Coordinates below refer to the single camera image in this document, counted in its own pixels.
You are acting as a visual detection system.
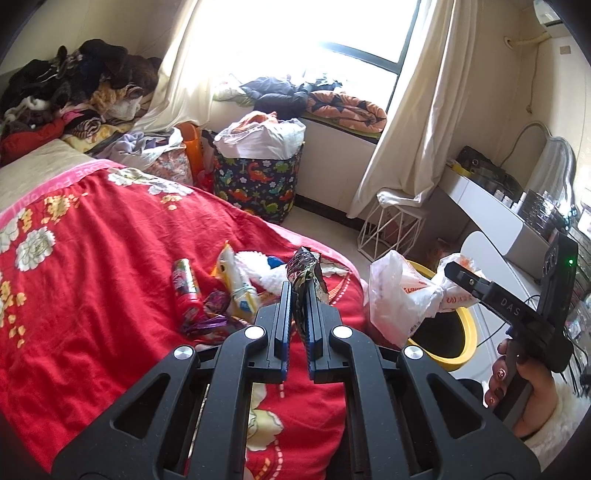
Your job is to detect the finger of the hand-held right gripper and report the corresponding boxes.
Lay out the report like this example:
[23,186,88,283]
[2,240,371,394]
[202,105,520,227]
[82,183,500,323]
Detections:
[445,261,491,304]

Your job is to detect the beige wall hose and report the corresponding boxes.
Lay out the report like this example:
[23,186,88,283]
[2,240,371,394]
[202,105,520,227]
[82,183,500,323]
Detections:
[503,34,548,50]

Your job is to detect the purple shiny wrapper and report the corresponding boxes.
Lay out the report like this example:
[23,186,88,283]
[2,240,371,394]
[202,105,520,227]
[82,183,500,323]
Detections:
[180,291,245,342]

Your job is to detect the beige bed sheet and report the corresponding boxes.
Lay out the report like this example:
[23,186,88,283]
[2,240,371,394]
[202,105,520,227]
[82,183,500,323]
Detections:
[0,138,93,213]

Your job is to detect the person's right forearm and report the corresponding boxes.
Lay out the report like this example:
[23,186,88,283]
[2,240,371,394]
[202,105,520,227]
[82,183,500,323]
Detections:
[524,369,591,460]

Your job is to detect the red floral blanket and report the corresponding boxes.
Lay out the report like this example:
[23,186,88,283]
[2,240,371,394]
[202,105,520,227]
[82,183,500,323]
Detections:
[0,159,370,480]

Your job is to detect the pink floral bag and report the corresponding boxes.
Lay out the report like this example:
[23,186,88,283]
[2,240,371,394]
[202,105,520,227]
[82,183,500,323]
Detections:
[148,148,195,188]

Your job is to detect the pile of clothes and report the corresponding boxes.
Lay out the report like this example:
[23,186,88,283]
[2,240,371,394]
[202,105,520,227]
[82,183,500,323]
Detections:
[0,39,162,158]

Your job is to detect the clear acrylic organiser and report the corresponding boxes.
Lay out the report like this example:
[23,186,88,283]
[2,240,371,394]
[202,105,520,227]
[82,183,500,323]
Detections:
[519,189,578,241]

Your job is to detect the white dressing table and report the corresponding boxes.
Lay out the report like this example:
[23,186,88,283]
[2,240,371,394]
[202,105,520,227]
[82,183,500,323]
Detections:
[438,164,568,278]

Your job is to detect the window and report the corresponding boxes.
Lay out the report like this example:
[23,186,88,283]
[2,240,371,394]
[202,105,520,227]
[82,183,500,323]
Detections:
[198,0,421,93]

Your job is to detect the dark jacket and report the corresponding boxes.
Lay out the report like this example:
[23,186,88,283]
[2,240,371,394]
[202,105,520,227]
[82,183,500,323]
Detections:
[240,76,342,121]

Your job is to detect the large white plastic bag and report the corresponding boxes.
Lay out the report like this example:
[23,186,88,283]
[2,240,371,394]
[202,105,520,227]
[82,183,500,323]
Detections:
[213,113,306,162]

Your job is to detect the air conditioner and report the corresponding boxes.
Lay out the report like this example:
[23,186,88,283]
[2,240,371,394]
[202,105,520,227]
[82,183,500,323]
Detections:
[533,0,566,38]

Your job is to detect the orange patterned quilt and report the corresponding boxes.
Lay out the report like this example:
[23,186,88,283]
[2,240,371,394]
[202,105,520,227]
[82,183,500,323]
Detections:
[307,90,389,134]

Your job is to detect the red cylindrical can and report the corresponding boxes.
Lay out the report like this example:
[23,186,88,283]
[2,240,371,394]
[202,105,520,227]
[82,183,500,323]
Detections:
[172,258,204,319]

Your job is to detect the person's right hand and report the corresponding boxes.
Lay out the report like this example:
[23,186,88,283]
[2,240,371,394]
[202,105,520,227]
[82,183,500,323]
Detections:
[484,339,555,435]

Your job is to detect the dinosaur print laundry basket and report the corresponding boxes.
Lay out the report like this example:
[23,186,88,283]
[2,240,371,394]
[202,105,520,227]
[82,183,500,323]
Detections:
[212,143,303,224]

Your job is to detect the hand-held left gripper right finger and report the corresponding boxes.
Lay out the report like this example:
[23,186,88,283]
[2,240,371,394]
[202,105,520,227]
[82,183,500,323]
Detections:
[302,277,541,480]

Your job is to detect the cream curtain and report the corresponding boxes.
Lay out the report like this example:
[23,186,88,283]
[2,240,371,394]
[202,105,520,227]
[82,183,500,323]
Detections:
[134,0,296,134]
[346,0,467,220]

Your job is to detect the black cable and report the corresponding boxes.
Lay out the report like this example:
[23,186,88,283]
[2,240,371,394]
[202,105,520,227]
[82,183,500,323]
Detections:
[478,295,543,352]

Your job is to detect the lavender white cloth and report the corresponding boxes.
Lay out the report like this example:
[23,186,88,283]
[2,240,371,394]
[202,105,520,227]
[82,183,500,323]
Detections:
[111,129,185,171]

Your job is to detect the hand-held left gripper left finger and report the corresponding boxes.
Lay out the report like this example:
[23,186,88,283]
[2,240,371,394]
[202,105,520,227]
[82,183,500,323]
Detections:
[51,279,296,480]

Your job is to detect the yellow white snack packet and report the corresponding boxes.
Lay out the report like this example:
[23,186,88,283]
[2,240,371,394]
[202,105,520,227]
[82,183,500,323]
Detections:
[212,242,259,321]

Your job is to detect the white curved drawer cabinet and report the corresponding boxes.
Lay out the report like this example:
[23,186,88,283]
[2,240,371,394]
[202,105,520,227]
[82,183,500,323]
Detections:
[459,231,591,370]

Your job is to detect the white fluffy tissue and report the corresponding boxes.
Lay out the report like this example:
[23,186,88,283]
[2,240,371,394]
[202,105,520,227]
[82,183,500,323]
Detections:
[235,250,289,296]

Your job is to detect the white wire stool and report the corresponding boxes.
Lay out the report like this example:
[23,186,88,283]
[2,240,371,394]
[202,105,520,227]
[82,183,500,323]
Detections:
[358,187,426,261]

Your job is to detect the silver framed mirror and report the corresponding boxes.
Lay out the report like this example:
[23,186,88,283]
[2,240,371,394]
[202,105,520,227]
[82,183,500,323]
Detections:
[526,134,578,222]

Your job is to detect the dark foil snack wrapper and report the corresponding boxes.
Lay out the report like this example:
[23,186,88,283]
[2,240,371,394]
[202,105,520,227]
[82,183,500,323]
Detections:
[286,247,331,342]

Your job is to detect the yellow rimmed trash bin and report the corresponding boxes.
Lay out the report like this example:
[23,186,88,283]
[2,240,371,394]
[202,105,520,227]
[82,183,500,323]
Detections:
[402,261,478,370]

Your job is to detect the white plastic bag orange print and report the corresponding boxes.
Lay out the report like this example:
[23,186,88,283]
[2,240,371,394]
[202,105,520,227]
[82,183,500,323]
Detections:
[367,250,485,349]

